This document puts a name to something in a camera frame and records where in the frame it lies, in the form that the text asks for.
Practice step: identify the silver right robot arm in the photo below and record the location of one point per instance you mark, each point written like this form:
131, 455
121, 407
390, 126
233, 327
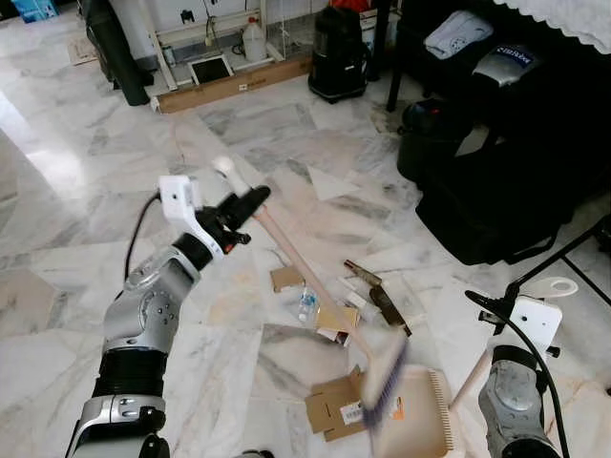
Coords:
511, 401

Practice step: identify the white grey bag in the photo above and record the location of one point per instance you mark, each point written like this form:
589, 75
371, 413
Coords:
458, 33

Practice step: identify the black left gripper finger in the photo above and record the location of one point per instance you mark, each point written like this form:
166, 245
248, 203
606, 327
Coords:
250, 200
242, 223

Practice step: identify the round black appliance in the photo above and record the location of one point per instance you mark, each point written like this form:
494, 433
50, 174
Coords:
425, 134

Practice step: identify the black canister vacuum cleaner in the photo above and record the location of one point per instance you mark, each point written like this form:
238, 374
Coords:
336, 52

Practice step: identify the small clear plastic bottle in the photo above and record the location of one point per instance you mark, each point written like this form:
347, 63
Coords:
306, 305

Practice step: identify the large black bag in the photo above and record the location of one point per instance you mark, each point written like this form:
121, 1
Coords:
506, 200

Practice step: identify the white lace tablecloth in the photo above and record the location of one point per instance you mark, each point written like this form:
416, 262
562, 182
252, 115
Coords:
563, 19

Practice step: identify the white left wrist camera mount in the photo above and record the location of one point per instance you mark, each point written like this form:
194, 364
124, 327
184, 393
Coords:
179, 198

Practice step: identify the dark brown wrapper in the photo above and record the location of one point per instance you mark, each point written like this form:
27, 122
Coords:
391, 310
363, 273

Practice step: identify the flat cardboard sheet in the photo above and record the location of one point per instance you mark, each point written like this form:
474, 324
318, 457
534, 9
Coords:
82, 52

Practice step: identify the blue box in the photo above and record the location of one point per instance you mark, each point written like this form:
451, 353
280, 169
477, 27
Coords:
33, 8

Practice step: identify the long flat cardboard box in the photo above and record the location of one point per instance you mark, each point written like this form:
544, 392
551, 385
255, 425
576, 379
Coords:
234, 86

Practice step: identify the flattened cardboard box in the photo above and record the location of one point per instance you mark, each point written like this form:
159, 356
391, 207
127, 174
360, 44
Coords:
329, 410

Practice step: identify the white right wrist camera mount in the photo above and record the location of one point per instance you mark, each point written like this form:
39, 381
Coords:
537, 320

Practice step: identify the silver printed bag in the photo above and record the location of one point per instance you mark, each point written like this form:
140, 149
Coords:
504, 65

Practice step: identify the black table leg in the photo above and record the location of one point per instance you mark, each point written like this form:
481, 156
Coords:
393, 57

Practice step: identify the thin black stand legs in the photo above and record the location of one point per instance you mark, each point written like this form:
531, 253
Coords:
563, 252

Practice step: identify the white framed dark panel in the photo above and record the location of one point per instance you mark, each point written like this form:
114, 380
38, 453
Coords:
211, 69

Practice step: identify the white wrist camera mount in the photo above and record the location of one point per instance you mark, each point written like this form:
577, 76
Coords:
537, 320
179, 198

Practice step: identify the clear plastic jug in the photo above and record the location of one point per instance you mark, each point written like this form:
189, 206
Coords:
254, 43

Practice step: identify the white metal rack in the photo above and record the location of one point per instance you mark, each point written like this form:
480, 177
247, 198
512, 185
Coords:
172, 38

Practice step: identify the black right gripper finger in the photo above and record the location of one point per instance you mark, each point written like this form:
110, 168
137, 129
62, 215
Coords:
494, 305
516, 289

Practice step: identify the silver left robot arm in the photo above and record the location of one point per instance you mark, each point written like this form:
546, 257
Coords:
143, 315

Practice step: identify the small cardboard piece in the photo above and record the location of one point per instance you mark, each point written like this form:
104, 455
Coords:
336, 318
284, 279

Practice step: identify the black rolled mat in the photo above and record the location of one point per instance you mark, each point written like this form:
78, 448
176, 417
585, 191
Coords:
119, 52

